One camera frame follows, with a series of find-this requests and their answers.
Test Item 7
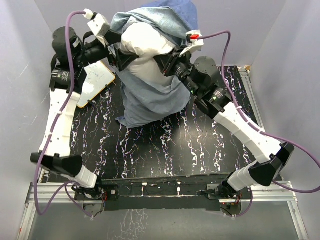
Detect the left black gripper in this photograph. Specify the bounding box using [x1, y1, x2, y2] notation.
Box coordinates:
[74, 30, 139, 71]

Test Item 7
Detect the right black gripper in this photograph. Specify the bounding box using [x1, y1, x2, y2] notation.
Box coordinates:
[153, 46, 200, 98]

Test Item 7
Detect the white pillow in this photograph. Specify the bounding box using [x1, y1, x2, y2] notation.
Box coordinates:
[120, 22, 176, 87]

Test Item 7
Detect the blue fish print pillowcase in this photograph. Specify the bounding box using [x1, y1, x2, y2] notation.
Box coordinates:
[111, 0, 199, 128]

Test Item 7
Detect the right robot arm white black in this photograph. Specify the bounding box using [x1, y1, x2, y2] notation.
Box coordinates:
[154, 47, 295, 199]

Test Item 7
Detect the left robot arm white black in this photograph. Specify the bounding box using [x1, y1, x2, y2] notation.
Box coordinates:
[30, 27, 137, 200]

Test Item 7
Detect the white board orange edge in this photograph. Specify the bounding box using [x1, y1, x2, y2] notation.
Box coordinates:
[77, 61, 116, 108]

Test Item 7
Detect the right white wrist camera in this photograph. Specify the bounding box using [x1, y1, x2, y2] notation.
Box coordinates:
[179, 30, 204, 57]

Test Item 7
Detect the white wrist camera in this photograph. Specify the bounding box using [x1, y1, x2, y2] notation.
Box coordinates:
[179, 30, 204, 57]
[83, 8, 110, 44]

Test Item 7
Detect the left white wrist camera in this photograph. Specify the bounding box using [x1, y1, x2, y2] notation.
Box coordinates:
[83, 8, 110, 44]

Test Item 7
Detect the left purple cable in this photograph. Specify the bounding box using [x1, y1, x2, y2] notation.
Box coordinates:
[33, 9, 87, 218]

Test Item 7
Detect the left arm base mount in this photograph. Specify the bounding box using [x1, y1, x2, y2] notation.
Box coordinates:
[71, 183, 119, 219]

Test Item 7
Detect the aluminium frame rail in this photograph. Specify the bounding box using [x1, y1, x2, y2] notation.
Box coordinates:
[18, 79, 308, 240]

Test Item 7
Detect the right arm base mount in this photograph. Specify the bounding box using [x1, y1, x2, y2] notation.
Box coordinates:
[196, 180, 253, 220]

